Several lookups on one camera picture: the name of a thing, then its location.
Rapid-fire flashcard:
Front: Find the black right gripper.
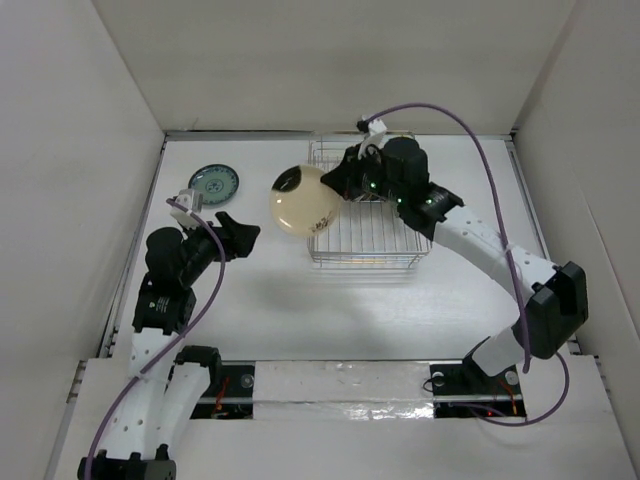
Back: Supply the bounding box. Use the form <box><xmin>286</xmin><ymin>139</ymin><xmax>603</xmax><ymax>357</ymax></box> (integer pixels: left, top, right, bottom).
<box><xmin>320</xmin><ymin>144</ymin><xmax>406</xmax><ymax>206</ymax></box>

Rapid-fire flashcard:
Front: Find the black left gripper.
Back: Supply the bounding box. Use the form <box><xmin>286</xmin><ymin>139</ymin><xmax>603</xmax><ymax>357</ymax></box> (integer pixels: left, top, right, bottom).
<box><xmin>178</xmin><ymin>212</ymin><xmax>257</xmax><ymax>287</ymax></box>

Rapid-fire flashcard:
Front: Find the cream plate with black patch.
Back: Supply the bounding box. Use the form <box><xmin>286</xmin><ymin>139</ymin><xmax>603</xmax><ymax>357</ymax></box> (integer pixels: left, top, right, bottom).
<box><xmin>269</xmin><ymin>164</ymin><xmax>342</xmax><ymax>238</ymax></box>

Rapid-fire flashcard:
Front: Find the blue patterned round plate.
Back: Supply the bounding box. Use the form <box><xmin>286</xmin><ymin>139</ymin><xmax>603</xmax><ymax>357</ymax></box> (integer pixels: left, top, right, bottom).
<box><xmin>188</xmin><ymin>164</ymin><xmax>240</xmax><ymax>207</ymax></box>

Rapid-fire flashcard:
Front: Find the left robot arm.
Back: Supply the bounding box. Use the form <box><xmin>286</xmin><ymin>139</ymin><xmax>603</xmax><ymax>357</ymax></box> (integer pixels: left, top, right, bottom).
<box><xmin>77</xmin><ymin>188</ymin><xmax>261</xmax><ymax>479</ymax></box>

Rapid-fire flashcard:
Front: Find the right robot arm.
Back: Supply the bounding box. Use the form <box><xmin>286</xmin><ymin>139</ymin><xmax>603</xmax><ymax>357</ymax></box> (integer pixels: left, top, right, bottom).
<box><xmin>339</xmin><ymin>137</ymin><xmax>589</xmax><ymax>393</ymax></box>

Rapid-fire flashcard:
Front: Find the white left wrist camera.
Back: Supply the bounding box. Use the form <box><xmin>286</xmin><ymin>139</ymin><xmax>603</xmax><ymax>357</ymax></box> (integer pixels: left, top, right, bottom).
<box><xmin>166</xmin><ymin>189</ymin><xmax>203</xmax><ymax>231</ymax></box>

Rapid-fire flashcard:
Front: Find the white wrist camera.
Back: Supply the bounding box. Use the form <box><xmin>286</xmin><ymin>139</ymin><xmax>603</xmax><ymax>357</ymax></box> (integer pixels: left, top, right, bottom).
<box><xmin>166</xmin><ymin>189</ymin><xmax>203</xmax><ymax>231</ymax></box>
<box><xmin>356</xmin><ymin>117</ymin><xmax>387</xmax><ymax>151</ymax></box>

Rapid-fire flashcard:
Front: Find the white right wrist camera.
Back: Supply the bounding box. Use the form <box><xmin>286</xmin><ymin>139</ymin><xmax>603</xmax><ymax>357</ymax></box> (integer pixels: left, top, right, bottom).
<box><xmin>356</xmin><ymin>117</ymin><xmax>387</xmax><ymax>151</ymax></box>

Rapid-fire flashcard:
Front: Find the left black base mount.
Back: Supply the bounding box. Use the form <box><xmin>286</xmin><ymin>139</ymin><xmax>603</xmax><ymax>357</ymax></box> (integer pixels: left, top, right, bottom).
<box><xmin>190</xmin><ymin>358</ymin><xmax>255</xmax><ymax>420</ymax></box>

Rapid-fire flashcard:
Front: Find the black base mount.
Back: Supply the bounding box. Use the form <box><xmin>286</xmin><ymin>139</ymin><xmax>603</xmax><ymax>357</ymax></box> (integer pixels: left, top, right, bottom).
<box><xmin>190</xmin><ymin>358</ymin><xmax>255</xmax><ymax>420</ymax></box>
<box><xmin>422</xmin><ymin>363</ymin><xmax>527</xmax><ymax>420</ymax></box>

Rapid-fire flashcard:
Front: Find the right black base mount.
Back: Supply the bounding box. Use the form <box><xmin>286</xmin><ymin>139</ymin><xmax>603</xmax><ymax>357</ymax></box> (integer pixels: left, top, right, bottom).
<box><xmin>422</xmin><ymin>363</ymin><xmax>527</xmax><ymax>420</ymax></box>

